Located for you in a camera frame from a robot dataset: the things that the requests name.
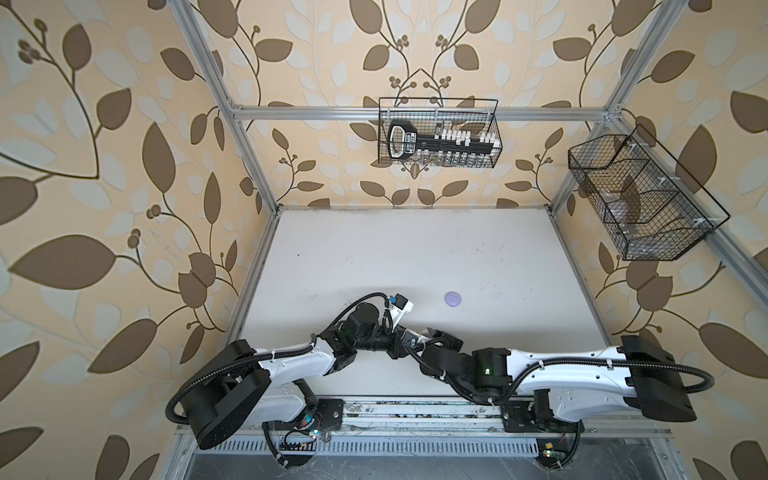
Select purple round charging case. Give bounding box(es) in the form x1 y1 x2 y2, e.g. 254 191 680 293
444 291 462 308

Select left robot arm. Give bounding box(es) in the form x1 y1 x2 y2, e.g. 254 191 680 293
165 293 413 450

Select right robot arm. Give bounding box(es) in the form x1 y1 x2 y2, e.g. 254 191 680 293
403 335 715 423

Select black tool with white bits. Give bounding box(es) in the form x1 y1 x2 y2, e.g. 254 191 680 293
384 120 502 160

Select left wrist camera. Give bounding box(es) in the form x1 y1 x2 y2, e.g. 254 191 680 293
388 294 414 325

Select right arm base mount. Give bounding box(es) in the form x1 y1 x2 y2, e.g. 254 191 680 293
500 399 583 434

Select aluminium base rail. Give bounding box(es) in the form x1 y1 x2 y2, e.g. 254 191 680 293
175 395 672 437

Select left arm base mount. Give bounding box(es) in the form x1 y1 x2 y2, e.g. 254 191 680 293
268 398 345 432

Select black wire basket centre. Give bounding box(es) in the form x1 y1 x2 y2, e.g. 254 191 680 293
377 96 503 169

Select black wire basket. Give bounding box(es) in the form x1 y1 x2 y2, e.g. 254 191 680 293
568 125 731 261
377 96 503 169

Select black wire basket right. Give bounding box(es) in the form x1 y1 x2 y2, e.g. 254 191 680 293
568 125 731 261

